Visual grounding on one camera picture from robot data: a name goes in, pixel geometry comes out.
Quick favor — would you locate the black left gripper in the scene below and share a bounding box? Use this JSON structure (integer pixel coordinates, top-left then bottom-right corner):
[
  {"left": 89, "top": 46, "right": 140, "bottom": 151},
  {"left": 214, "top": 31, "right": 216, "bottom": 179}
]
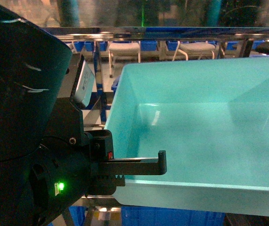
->
[{"left": 30, "top": 54, "right": 167, "bottom": 226}]

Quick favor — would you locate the light teal plastic bin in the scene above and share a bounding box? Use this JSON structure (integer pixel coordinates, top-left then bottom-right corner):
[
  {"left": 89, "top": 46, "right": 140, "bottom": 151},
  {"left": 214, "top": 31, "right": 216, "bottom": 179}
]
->
[{"left": 105, "top": 56, "right": 269, "bottom": 216}]

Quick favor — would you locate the white stool left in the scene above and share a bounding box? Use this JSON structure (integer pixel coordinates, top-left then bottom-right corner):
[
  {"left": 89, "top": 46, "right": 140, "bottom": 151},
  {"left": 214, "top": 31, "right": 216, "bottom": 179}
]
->
[{"left": 108, "top": 41, "right": 141, "bottom": 78}]

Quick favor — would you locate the white stool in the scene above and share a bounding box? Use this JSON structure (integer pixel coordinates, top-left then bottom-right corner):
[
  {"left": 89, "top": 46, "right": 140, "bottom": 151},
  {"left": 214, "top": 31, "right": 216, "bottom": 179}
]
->
[
  {"left": 172, "top": 41, "right": 216, "bottom": 61},
  {"left": 108, "top": 41, "right": 141, "bottom": 78}
]

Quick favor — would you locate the white stool right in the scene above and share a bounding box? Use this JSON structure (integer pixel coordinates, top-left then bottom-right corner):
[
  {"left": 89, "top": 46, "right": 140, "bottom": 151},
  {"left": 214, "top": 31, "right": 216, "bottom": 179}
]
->
[{"left": 172, "top": 41, "right": 216, "bottom": 61}]

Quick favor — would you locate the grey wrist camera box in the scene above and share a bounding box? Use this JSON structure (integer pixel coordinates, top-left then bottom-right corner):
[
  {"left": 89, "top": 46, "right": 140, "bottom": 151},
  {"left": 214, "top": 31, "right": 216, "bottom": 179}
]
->
[{"left": 71, "top": 58, "right": 95, "bottom": 108}]

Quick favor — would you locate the stainless steel shelf rail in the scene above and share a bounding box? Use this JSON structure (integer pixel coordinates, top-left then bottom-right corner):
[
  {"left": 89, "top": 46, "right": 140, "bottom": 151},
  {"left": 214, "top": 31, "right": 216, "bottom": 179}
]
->
[{"left": 42, "top": 27, "right": 269, "bottom": 41}]

